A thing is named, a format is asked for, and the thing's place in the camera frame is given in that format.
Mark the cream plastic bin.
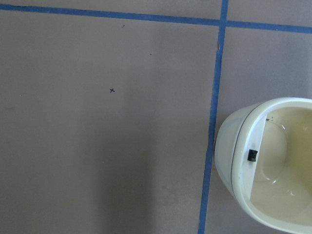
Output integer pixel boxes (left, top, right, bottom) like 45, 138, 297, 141
214, 97, 312, 234

